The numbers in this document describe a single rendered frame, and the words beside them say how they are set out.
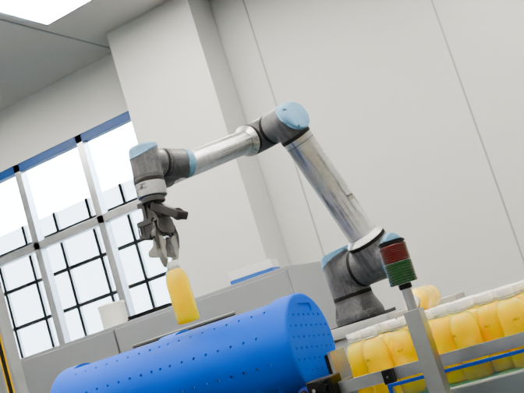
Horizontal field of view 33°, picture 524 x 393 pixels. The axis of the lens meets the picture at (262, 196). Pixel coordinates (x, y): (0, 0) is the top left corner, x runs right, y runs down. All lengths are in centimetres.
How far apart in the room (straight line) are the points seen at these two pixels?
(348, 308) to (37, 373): 236
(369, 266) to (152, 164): 97
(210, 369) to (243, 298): 187
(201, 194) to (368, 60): 133
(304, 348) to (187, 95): 343
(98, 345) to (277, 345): 257
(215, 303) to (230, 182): 124
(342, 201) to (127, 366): 99
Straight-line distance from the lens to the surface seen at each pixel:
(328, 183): 313
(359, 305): 328
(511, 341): 211
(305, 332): 247
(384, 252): 197
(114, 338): 479
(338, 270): 329
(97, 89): 647
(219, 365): 248
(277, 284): 425
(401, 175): 534
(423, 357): 198
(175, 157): 268
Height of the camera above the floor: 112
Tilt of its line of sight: 9 degrees up
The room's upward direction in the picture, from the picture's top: 17 degrees counter-clockwise
